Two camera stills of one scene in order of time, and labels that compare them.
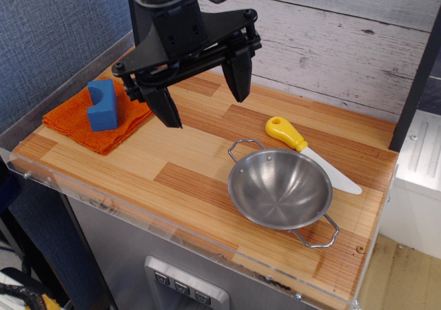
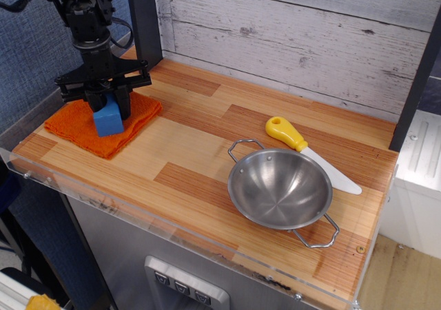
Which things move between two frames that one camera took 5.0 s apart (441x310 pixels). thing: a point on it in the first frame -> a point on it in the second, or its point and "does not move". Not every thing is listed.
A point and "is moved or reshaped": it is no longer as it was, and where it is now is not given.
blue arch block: [103, 113] is moved or reshaped
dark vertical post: [412, 105] does not move
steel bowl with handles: [282, 189] does not move
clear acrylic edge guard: [19, 168] does not move
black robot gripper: [182, 38] -> [100, 71]
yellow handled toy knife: [281, 129] does not move
